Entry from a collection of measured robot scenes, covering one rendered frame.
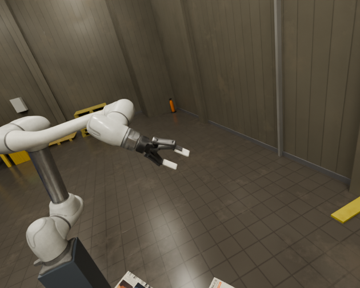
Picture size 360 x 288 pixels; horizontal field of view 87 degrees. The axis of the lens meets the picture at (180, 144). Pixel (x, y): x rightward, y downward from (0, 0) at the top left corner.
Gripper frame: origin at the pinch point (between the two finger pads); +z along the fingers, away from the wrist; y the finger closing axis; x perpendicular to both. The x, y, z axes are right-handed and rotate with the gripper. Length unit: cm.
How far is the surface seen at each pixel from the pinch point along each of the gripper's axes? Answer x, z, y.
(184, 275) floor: -31, 73, -139
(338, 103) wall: 157, 169, -1
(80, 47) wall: 610, -351, -454
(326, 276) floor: -12, 166, -60
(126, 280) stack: -46, 6, -70
